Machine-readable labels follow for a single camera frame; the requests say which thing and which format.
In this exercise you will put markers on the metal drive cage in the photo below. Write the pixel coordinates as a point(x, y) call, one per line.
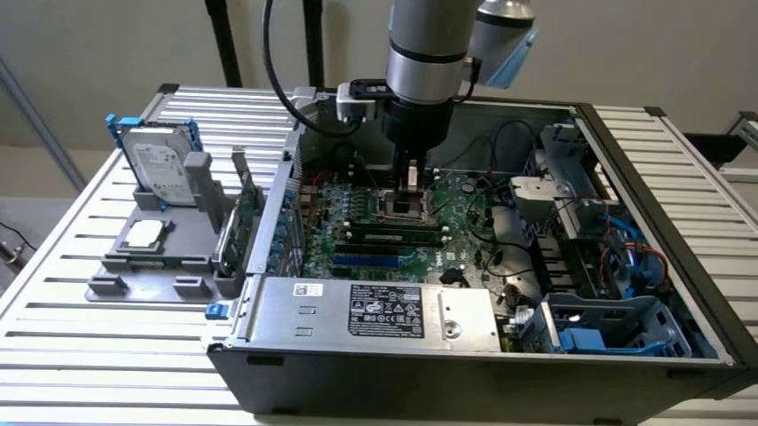
point(568, 177)

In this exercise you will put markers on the aluminium frame with black bracket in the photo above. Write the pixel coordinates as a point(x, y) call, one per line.
point(728, 142)

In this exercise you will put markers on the green graphics card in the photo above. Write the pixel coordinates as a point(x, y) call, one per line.
point(236, 226)

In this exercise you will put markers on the grey metal frame bar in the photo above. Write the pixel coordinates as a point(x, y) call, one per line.
point(39, 128)

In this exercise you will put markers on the grey parts rack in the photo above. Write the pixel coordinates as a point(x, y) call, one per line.
point(153, 262)

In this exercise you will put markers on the round coin cell battery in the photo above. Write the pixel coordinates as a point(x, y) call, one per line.
point(467, 186)

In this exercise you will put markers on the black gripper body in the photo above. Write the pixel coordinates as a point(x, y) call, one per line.
point(414, 124)

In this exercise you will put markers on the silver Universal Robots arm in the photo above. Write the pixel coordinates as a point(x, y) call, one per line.
point(423, 57)

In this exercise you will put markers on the silver power supply unit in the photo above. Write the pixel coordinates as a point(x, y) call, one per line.
point(367, 310)

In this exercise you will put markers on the blue expansion slot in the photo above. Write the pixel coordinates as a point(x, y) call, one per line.
point(372, 260)

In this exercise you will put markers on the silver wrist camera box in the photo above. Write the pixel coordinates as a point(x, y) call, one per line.
point(357, 100)

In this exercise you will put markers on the CPU socket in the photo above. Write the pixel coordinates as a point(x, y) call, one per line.
point(403, 205)

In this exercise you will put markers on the black stand pole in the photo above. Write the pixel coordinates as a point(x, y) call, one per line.
point(225, 42)
point(315, 42)

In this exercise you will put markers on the green motherboard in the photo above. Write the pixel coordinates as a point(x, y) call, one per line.
point(450, 231)

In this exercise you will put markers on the hard disk in blue carrier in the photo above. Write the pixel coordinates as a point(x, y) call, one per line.
point(159, 166)

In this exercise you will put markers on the grey blue disk bay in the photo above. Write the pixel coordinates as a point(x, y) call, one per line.
point(615, 324)

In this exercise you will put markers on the CPU with silver lid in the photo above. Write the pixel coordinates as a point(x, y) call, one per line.
point(144, 233)

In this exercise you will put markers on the installed black RAM stick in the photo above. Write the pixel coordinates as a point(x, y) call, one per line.
point(393, 228)
point(391, 239)

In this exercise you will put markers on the black open PC case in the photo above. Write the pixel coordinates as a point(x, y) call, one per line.
point(414, 381)

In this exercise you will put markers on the blue case latch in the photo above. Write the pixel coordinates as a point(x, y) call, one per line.
point(215, 310)

